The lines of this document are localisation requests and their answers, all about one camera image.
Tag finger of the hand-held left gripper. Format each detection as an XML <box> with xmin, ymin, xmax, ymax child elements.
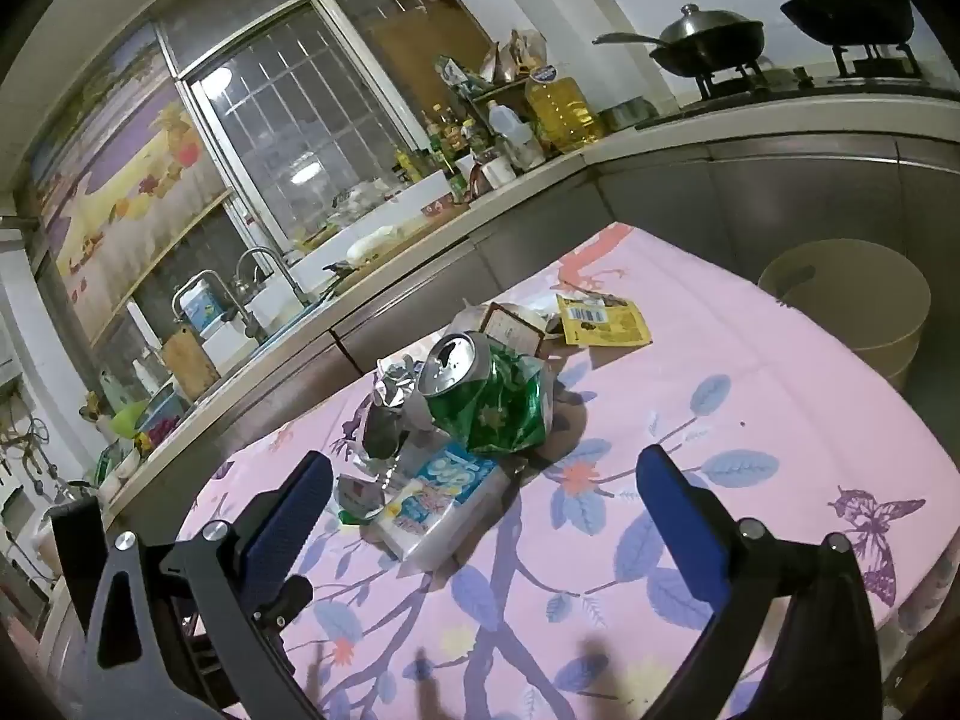
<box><xmin>49</xmin><ymin>496</ymin><xmax>110</xmax><ymax>642</ymax></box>

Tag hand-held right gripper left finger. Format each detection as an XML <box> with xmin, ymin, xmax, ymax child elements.
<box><xmin>81</xmin><ymin>450</ymin><xmax>336</xmax><ymax>720</ymax></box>

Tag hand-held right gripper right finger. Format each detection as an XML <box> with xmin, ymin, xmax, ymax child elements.
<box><xmin>636</xmin><ymin>444</ymin><xmax>886</xmax><ymax>720</ymax></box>

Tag small plastic jelly cup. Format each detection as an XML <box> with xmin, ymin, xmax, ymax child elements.
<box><xmin>334</xmin><ymin>474</ymin><xmax>395</xmax><ymax>524</ymax></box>

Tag blue white tissue packet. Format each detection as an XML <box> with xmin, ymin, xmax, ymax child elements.
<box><xmin>375</xmin><ymin>439</ymin><xmax>518</xmax><ymax>560</ymax></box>

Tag yellow snack packet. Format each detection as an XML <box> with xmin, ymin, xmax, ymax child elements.
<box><xmin>555</xmin><ymin>294</ymin><xmax>652</xmax><ymax>347</ymax></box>

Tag crushed green can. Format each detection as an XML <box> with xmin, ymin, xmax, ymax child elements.
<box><xmin>416</xmin><ymin>330</ymin><xmax>556</xmax><ymax>455</ymax></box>

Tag small brown box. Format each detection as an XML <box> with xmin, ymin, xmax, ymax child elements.
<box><xmin>480</xmin><ymin>302</ymin><xmax>548</xmax><ymax>353</ymax></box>

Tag beige round bin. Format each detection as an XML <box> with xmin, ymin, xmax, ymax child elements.
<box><xmin>757</xmin><ymin>238</ymin><xmax>929</xmax><ymax>395</ymax></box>

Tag green plastic bowl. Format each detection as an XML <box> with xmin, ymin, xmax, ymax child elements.
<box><xmin>112</xmin><ymin>401</ymin><xmax>151</xmax><ymax>440</ymax></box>

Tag pink floral tablecloth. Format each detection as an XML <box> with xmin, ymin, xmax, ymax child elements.
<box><xmin>169</xmin><ymin>223</ymin><xmax>953</xmax><ymax>720</ymax></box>

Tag wooden cutting board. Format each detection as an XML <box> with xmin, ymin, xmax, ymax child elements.
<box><xmin>161</xmin><ymin>328</ymin><xmax>218</xmax><ymax>400</ymax></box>

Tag blue label tub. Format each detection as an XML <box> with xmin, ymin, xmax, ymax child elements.
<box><xmin>180</xmin><ymin>277</ymin><xmax>226</xmax><ymax>331</ymax></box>

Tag curved steel faucet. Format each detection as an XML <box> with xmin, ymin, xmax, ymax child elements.
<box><xmin>236</xmin><ymin>246</ymin><xmax>305</xmax><ymax>316</ymax></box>

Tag white radish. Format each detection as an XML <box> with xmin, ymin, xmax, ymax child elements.
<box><xmin>349</xmin><ymin>223</ymin><xmax>417</xmax><ymax>260</ymax></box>

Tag grey kitchen cabinets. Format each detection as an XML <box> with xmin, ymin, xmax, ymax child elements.
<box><xmin>112</xmin><ymin>127</ymin><xmax>960</xmax><ymax>511</ymax></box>

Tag white foam box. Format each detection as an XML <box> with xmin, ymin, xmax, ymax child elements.
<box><xmin>330</xmin><ymin>169</ymin><xmax>455</xmax><ymax>256</ymax></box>

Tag white mug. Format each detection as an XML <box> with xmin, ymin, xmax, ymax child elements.
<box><xmin>472</xmin><ymin>154</ymin><xmax>518</xmax><ymax>192</ymax></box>

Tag small steel pot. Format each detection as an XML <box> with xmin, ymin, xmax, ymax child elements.
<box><xmin>600</xmin><ymin>97</ymin><xmax>657</xmax><ymax>132</ymax></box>

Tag barred window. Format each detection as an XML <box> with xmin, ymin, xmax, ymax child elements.
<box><xmin>180</xmin><ymin>0</ymin><xmax>451</xmax><ymax>241</ymax></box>

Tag black gas stove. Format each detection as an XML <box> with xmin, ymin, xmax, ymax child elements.
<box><xmin>637</xmin><ymin>41</ymin><xmax>960</xmax><ymax>128</ymax></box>

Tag large cooking oil bottle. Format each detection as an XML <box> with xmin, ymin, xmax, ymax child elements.
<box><xmin>525</xmin><ymin>64</ymin><xmax>601</xmax><ymax>151</ymax></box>

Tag white plastic bottle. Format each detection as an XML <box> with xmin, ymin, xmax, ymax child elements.
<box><xmin>487</xmin><ymin>100</ymin><xmax>537</xmax><ymax>158</ymax></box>

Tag row of sauce bottles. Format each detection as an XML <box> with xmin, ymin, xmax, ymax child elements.
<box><xmin>394</xmin><ymin>101</ymin><xmax>481</xmax><ymax>182</ymax></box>

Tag steel wok with lid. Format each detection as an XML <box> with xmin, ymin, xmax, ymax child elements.
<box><xmin>592</xmin><ymin>4</ymin><xmax>766</xmax><ymax>80</ymax></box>

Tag brown paper bags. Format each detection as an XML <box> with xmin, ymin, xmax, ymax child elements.
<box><xmin>480</xmin><ymin>28</ymin><xmax>548</xmax><ymax>85</ymax></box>

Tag fruit print wall poster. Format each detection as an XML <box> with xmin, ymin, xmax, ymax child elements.
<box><xmin>30</xmin><ymin>22</ymin><xmax>233</xmax><ymax>338</ymax></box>

